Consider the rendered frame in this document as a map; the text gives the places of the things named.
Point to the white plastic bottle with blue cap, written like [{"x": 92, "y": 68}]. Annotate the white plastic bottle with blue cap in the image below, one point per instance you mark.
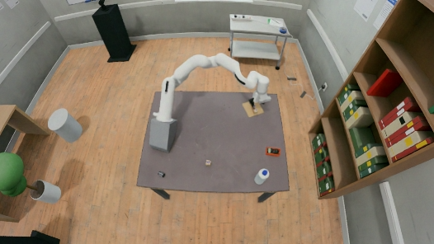
[{"x": 261, "y": 176}]

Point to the orange pocket multimeter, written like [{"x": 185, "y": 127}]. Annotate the orange pocket multimeter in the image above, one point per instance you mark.
[{"x": 273, "y": 152}]

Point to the tan flat mat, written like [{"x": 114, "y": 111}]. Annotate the tan flat mat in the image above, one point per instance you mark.
[{"x": 249, "y": 110}]

